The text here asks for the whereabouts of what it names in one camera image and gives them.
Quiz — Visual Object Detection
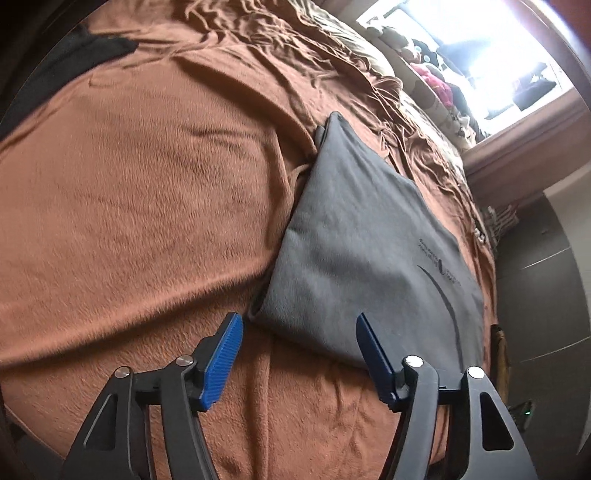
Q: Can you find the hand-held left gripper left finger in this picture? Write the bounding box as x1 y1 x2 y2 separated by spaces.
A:
65 312 245 480

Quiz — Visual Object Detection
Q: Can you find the black cloth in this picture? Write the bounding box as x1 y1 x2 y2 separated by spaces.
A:
0 23 139 139

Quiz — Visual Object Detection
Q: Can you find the pile of stuffed toys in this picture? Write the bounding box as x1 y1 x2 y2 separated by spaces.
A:
369 23 483 151

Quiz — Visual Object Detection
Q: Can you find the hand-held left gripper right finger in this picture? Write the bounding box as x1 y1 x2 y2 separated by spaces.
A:
355 313 539 480

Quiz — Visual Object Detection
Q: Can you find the beige duvet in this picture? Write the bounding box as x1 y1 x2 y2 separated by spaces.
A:
295 0 404 90

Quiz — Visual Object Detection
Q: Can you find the pink curtain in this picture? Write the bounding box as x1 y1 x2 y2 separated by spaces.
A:
462 88 591 210

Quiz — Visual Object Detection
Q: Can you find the grey t-shirt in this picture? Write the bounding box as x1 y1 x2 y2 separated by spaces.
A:
247 111 485 370

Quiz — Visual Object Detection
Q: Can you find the brown blanket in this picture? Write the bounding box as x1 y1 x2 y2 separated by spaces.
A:
0 0 498 480

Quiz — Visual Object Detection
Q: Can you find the window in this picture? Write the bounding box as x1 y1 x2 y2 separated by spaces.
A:
355 0 571 139

